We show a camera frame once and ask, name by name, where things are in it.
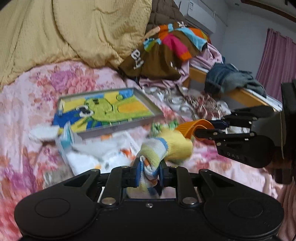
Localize white air conditioner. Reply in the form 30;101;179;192
175;1;217;35

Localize pink curtain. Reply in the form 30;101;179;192
256;28;296;101

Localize wooden bed rail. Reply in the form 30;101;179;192
183;66;282;111

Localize colourful cartoon towel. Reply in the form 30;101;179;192
53;88;153;133

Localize brown quilted blanket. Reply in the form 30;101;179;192
145;0;187;33

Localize yellow quilted blanket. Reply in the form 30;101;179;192
1;1;152;86

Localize white quilted baby cloth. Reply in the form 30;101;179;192
61;131;139;175

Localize orange silicone band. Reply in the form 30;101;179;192
175;119;214;141

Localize pink floral bedsheet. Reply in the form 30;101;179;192
1;61;295;240

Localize brown colourful jersey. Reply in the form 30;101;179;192
118;22;208;81

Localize blue jeans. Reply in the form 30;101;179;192
204;63;267;97

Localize green white knitted item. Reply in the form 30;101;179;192
149;120;179;137

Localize blue white mask packet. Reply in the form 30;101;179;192
55;121;83;165

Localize ornate patterned cloth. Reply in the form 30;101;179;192
142;86;231;121

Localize white folded cloth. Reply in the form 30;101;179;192
29;126;60;142

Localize striped pastel sock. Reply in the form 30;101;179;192
126;128;193;199

